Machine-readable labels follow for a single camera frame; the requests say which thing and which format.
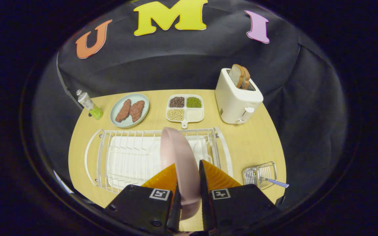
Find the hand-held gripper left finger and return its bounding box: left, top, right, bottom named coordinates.
left=105, top=163, right=182, bottom=235

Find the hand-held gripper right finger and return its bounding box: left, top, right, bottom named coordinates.
left=198, top=160, right=276, bottom=234

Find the metal wire basket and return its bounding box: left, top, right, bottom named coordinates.
left=241, top=161, right=277, bottom=190

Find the white spoon with checkered handle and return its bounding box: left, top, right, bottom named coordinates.
left=260, top=177, right=289, bottom=188

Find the white wire dish rack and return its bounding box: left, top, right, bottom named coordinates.
left=84, top=127, right=234, bottom=194

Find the pink plate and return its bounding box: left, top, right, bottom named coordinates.
left=160, top=127, right=202, bottom=221

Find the teal plate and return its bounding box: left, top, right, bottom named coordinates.
left=110, top=93, right=150, bottom=128

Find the brown meat patty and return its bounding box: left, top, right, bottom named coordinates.
left=129, top=100, right=145, bottom=123
left=115, top=99, right=132, bottom=123

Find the pile of yellow soybeans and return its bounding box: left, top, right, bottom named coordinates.
left=168, top=109, right=185, bottom=121

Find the white toaster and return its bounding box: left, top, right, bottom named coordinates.
left=215, top=68, right=264, bottom=125

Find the white divided tray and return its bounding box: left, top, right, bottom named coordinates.
left=166, top=94, right=205, bottom=129

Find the clear bottle with green liquid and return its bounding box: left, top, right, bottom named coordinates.
left=76, top=89, right=104, bottom=120

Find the black backdrop cloth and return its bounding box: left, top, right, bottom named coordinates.
left=33, top=0, right=347, bottom=204

